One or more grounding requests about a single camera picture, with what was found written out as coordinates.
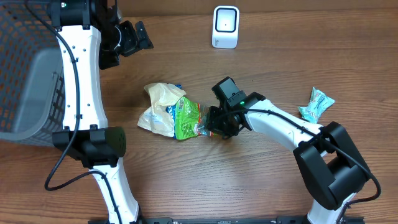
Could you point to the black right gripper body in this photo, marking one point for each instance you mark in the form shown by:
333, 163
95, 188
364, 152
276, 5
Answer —
221, 124

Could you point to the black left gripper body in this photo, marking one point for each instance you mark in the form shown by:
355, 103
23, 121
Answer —
127, 41

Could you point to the green red snack bag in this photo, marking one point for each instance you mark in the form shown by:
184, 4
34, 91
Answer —
191, 119

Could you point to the blue Oreo cookie pack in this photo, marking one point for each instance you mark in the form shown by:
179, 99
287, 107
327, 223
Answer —
171, 111

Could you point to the beige tissue pack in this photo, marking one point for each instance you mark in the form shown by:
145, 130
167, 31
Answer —
156, 119

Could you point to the mint wet wipes pack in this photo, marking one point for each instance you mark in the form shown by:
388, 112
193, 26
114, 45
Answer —
318, 104

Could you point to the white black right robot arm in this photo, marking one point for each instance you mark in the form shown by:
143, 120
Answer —
331, 166

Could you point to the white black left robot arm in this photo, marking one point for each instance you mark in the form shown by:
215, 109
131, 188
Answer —
92, 37

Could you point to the white barcode scanner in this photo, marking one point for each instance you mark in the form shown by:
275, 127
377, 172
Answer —
225, 30

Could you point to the dark grey plastic basket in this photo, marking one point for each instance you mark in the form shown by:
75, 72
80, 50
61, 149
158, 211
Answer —
32, 85

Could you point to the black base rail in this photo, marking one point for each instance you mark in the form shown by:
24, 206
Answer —
277, 220

